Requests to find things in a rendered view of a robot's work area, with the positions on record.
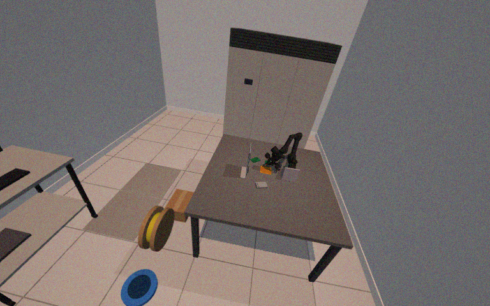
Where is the grey panel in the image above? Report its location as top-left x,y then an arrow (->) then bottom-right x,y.
240,146 -> 251,179

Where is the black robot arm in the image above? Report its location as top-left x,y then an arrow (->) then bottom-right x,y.
271,133 -> 302,169

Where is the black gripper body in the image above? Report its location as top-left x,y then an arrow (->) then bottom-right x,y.
265,153 -> 279,169

